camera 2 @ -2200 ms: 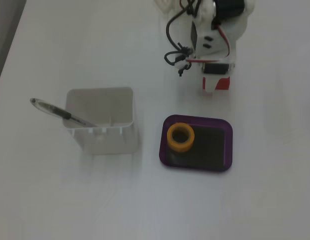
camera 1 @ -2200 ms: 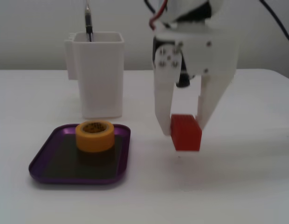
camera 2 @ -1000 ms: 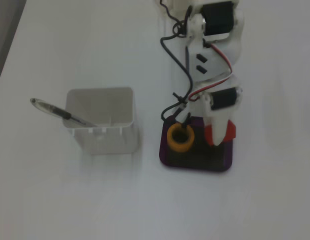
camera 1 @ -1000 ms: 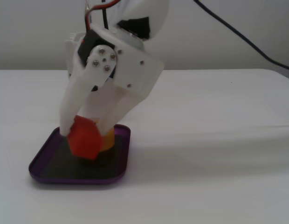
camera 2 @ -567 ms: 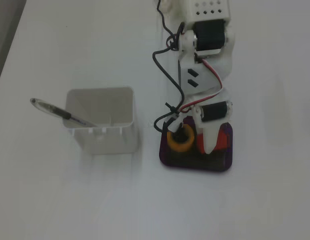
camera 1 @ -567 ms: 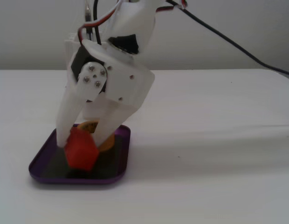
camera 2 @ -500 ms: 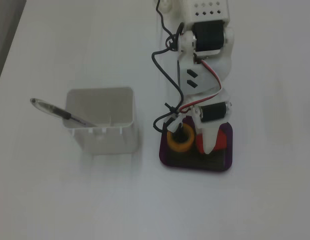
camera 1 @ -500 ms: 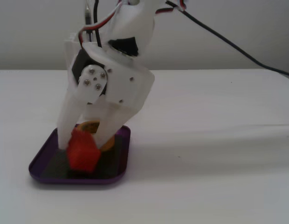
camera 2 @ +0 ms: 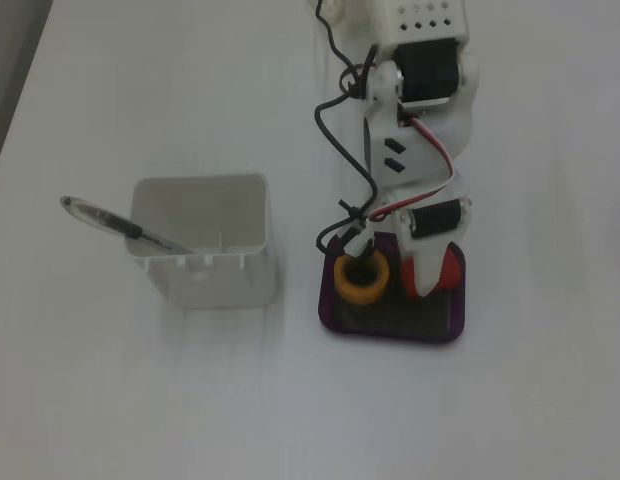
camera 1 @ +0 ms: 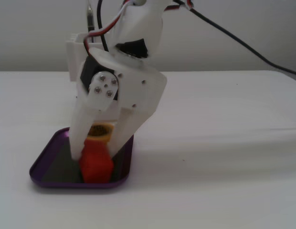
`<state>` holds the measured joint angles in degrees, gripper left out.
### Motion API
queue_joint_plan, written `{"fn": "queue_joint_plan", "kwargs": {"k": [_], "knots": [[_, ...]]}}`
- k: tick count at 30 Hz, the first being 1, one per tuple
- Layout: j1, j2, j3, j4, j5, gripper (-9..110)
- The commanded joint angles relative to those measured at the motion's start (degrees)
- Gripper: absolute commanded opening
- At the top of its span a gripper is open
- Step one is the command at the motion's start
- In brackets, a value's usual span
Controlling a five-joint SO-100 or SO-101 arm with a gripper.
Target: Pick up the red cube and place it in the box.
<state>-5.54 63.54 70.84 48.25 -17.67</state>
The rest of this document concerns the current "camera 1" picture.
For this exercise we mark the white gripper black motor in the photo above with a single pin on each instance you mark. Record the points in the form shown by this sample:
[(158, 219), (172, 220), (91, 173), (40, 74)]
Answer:
[(141, 88)]

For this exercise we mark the red cube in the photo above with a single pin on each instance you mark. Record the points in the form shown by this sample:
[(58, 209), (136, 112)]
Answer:
[(96, 164)]

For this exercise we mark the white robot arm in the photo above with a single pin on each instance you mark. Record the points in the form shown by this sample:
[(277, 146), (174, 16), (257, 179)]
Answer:
[(143, 26)]

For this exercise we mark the yellow tape roll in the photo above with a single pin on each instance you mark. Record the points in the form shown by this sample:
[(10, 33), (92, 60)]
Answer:
[(100, 137)]

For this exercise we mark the white plastic pen holder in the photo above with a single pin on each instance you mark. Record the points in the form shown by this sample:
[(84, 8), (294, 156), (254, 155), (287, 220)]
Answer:
[(75, 62)]

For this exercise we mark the purple metal tray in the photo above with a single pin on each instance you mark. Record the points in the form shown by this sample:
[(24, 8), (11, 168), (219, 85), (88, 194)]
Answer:
[(55, 167)]

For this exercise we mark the black clear ballpoint pen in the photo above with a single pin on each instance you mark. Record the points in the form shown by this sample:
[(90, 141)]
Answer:
[(90, 19)]

